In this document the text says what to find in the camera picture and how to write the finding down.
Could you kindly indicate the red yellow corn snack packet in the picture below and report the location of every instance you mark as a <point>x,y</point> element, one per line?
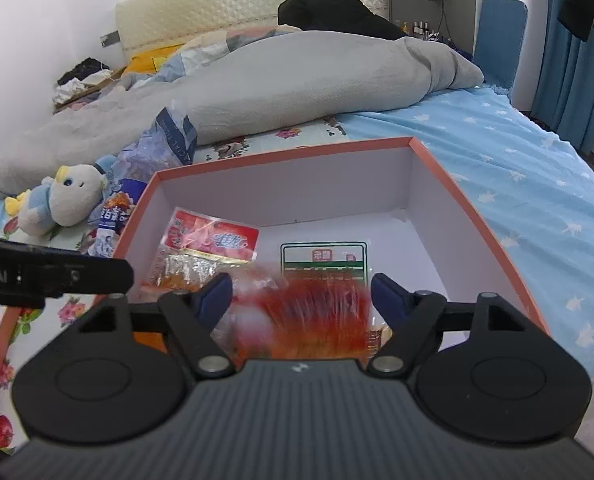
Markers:
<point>249,330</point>

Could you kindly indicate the black clothing pile on bed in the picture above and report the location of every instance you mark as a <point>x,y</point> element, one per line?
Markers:
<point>348,16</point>

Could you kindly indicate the patchwork pastel quilt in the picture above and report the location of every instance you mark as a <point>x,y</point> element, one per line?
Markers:
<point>202,51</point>

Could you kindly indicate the orange open storage box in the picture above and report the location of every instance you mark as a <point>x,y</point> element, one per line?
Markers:
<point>391,195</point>

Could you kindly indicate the red top clear tofu packet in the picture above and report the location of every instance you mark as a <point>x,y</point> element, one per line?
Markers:
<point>195,247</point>

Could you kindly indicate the translucent blue tissue bag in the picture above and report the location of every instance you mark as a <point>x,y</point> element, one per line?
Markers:
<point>170,142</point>

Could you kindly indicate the white blue plush duck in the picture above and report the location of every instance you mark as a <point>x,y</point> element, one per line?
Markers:
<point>63,200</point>

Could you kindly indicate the green pickled vegetable packet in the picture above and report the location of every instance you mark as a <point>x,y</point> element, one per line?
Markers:
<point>327,269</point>

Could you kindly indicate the floral bed sheet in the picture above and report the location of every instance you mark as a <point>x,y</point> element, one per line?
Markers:
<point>95,384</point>

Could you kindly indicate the grey duvet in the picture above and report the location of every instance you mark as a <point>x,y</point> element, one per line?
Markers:
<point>272,83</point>

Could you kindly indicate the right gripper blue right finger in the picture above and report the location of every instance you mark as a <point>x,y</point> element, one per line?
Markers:
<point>394,303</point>

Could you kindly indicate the yellow pillow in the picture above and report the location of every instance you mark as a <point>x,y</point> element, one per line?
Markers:
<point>149,61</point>

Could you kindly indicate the blue curtain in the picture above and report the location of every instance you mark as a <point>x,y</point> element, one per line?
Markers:
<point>564,99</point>

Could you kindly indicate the blue white snack bag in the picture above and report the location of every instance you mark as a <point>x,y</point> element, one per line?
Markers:
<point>118,205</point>

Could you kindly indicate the light blue star blanket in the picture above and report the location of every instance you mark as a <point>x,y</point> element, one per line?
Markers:
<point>533,190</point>

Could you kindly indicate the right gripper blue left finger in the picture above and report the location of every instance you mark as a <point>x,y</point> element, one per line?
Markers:
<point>211,302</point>

